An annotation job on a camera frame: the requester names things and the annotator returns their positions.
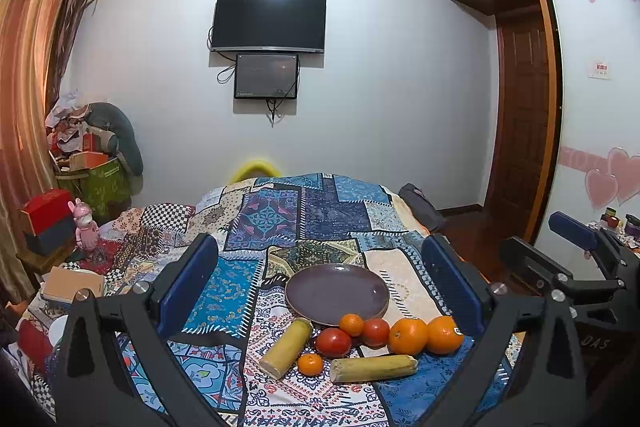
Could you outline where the stickered large orange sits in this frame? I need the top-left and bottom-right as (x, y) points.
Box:
(425, 315), (464, 355)

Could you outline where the plain large orange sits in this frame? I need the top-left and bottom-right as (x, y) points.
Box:
(387, 317), (428, 355)

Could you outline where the red tomato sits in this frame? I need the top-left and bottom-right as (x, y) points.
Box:
(316, 327), (352, 359)
(360, 317), (390, 349)

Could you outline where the small mandarin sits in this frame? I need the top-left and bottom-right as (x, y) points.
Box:
(338, 313), (364, 338)
(297, 353), (324, 377)

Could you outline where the sugarcane piece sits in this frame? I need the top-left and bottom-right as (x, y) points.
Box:
(330, 355), (418, 384)
(258, 317), (312, 379)

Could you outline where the white sliding door with hearts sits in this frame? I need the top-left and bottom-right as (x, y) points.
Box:
(534, 0), (640, 281)

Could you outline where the cardboard box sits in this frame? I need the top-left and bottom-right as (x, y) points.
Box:
(41, 267), (105, 305)

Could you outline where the dark bag beside bed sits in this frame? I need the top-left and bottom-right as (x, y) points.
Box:
(398, 183), (446, 232)

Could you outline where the dark blue box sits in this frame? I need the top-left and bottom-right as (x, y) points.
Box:
(24, 216), (76, 257)

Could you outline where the pink rabbit toy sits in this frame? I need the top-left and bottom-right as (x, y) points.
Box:
(67, 198), (100, 253)

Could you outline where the red box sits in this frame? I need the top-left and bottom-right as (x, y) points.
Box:
(18, 188), (72, 235)

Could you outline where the patchwork patterned bedspread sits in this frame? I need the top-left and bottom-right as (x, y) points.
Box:
(19, 171), (516, 427)

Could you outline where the dark purple plate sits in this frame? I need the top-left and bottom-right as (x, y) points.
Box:
(284, 263), (390, 327)

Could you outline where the grey pillow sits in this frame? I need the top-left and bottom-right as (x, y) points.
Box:
(86, 102), (143, 176)

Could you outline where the wooden wardrobe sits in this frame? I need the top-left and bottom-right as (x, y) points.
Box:
(454, 0), (562, 242)

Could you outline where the yellow chair back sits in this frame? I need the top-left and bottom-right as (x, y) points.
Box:
(230, 159), (281, 183)

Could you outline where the orange striped curtain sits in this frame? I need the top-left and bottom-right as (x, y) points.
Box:
(1, 0), (88, 303)

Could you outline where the small black wall monitor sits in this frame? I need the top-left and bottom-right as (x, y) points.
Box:
(234, 53), (299, 101)

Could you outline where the wall mounted black television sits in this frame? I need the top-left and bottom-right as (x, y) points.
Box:
(209, 0), (326, 53)

